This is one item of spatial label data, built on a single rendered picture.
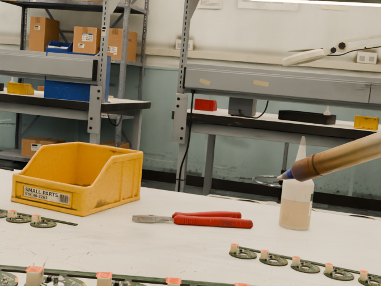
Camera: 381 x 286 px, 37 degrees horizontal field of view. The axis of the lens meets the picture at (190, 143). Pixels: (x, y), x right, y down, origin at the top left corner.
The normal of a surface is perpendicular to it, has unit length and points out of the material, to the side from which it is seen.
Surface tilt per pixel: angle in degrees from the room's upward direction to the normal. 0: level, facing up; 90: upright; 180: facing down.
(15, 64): 90
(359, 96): 90
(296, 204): 90
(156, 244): 0
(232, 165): 90
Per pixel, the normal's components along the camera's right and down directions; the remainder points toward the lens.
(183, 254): 0.08, -0.99
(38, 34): -0.22, 0.09
